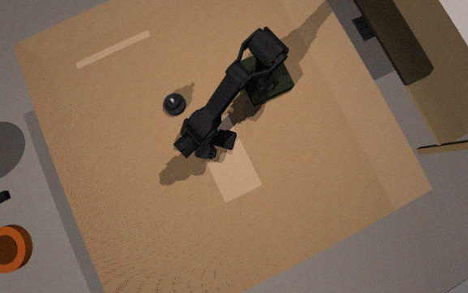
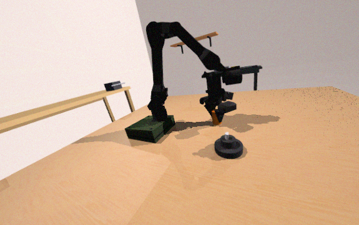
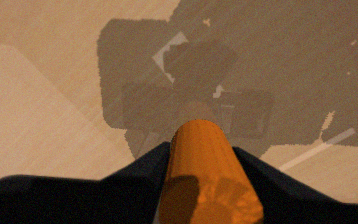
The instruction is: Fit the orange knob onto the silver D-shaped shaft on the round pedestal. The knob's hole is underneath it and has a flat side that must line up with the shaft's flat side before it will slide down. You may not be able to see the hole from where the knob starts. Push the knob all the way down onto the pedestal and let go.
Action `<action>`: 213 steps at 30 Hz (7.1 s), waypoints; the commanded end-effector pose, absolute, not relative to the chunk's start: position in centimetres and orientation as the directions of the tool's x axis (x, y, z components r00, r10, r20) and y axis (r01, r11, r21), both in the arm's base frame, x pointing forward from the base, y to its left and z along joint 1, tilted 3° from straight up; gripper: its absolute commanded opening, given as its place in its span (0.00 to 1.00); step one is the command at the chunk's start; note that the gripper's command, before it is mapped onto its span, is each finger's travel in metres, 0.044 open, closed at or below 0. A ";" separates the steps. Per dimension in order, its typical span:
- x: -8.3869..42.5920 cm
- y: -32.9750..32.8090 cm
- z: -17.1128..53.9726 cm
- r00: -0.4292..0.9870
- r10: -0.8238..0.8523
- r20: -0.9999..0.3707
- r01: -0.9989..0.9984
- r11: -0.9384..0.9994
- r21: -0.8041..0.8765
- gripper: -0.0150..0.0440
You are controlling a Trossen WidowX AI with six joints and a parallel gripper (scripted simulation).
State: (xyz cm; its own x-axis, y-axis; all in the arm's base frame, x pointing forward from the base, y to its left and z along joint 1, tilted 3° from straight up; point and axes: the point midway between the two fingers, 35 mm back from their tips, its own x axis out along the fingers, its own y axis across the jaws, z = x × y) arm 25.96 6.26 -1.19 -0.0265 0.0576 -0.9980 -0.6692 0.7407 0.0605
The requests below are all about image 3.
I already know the orange cylindrical knob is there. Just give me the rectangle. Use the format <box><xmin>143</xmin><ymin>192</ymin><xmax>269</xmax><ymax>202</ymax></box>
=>
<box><xmin>159</xmin><ymin>119</ymin><xmax>264</xmax><ymax>224</ymax></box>

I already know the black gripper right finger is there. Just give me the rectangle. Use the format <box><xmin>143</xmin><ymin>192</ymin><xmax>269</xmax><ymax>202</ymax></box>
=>
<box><xmin>232</xmin><ymin>147</ymin><xmax>358</xmax><ymax>224</ymax></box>

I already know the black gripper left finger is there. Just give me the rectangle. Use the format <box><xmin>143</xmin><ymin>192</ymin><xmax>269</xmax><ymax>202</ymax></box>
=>
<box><xmin>0</xmin><ymin>141</ymin><xmax>170</xmax><ymax>224</ymax></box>

